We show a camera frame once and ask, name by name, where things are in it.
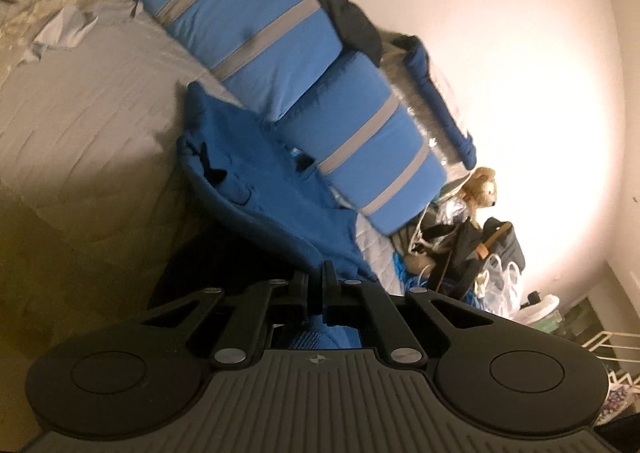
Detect brown teddy bear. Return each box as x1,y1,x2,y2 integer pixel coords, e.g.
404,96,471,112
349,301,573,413
459,166,499,210

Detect light blue cloth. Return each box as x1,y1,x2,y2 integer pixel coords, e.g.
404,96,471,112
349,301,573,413
27,0,143,65

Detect dark garment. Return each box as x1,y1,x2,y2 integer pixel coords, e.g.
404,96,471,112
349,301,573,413
295,0,387,68

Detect beige plush toy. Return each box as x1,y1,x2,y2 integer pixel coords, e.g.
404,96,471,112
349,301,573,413
404,253,435,275

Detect blue sweatshirt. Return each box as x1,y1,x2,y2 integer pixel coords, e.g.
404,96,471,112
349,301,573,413
177,82,382,350

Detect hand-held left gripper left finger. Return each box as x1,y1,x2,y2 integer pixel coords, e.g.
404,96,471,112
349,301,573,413
141,270,312,369

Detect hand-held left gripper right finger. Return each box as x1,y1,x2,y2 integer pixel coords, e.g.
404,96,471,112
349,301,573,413
322,260,496,369

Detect clear blue-trimmed storage bag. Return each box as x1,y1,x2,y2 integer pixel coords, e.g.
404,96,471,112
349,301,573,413
380,34,477,194

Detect black bag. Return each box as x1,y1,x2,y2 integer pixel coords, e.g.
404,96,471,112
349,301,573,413
434,217,527,305

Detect white plastic bag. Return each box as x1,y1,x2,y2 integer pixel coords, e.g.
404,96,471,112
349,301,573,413
471,253,525,320

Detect blue grey-striped pillow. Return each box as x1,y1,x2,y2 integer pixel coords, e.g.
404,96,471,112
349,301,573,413
272,50,449,237
121,0,347,123

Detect white wire rack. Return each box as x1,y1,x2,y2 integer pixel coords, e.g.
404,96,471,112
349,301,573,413
581,330,640,386

